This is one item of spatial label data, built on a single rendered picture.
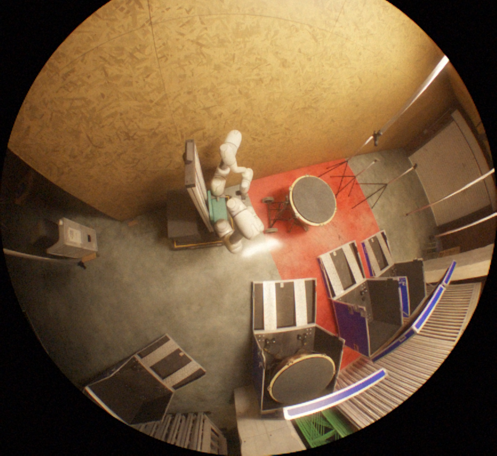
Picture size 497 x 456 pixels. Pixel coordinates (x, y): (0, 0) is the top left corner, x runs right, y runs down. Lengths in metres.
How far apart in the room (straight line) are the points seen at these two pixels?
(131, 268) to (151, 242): 0.60
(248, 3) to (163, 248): 3.00
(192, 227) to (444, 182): 7.65
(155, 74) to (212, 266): 2.44
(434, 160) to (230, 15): 7.19
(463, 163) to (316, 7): 6.63
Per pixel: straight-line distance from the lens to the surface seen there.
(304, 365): 2.25
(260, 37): 1.33
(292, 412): 1.59
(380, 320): 3.83
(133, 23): 1.19
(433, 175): 7.54
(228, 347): 3.00
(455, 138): 7.29
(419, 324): 2.23
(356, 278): 3.39
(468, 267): 4.76
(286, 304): 2.85
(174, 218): 1.94
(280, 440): 2.64
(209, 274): 2.65
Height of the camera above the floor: 2.63
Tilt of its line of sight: 70 degrees down
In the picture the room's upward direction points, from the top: 21 degrees clockwise
